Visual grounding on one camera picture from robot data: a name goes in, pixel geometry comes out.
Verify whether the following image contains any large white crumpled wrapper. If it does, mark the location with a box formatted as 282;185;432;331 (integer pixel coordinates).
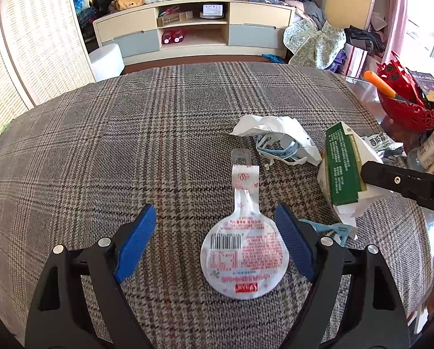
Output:
228;114;323;166

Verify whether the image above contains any round white foil lid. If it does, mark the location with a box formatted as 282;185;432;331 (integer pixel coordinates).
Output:
200;163;289;300

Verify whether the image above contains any black bag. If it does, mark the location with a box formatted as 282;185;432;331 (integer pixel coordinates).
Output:
344;26;385;49

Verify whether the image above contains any white round stool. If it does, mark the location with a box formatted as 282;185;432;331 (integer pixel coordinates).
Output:
89;44;125;81

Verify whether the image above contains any black and white packet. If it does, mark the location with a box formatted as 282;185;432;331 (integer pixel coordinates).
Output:
362;134;403;161

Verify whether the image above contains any red openwork basket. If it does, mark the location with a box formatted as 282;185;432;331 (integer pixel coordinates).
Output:
376;51;434;131

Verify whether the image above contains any blue and white plastic packaging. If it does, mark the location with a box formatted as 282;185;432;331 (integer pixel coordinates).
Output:
256;134;308;164

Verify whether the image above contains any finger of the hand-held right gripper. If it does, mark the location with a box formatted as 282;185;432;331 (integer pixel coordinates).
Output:
360;161;434;206

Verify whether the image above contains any white shopping bag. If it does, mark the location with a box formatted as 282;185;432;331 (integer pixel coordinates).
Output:
342;44;368;79

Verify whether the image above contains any pile of grey clothes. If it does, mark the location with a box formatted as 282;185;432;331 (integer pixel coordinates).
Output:
286;0;326;26

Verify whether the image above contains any white bottle with yellow cap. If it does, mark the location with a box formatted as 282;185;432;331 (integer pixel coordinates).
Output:
418;125;434;170

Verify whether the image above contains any beige standing air conditioner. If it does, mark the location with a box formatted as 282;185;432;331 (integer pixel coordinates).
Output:
324;0;379;33

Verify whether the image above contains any small white screen device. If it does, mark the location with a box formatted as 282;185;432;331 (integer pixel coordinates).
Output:
199;2;226;19

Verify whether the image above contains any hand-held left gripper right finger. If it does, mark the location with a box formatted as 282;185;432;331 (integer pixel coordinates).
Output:
274;204;410;349

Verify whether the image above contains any beige and grey TV cabinet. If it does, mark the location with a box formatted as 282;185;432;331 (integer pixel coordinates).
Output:
92;0;297;66

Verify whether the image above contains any pink curtain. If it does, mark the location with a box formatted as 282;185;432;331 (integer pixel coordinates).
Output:
382;0;410;59

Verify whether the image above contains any orange-handled knife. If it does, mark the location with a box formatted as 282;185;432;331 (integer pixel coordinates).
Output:
364;71;406;100

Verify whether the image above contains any small cardboard box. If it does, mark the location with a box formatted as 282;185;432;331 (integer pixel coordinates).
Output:
157;12;194;27

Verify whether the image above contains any grey plaid tablecloth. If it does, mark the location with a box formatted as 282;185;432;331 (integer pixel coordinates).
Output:
0;62;433;349

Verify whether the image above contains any dark purple book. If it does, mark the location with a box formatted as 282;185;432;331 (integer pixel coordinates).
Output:
408;70;434;102

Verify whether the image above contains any light blue torn wrapper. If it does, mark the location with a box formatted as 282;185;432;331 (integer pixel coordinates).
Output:
299;219;357;248

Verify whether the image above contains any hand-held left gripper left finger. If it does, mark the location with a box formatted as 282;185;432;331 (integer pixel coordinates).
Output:
24;204;157;349

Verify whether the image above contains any small clear plastic piece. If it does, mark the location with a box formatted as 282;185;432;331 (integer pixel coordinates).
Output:
231;148;252;165

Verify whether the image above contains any white and green cardboard box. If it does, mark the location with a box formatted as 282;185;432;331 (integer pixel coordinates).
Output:
317;122;394;226

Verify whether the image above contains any green floral cloth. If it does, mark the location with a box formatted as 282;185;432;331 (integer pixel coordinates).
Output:
283;18;346;70

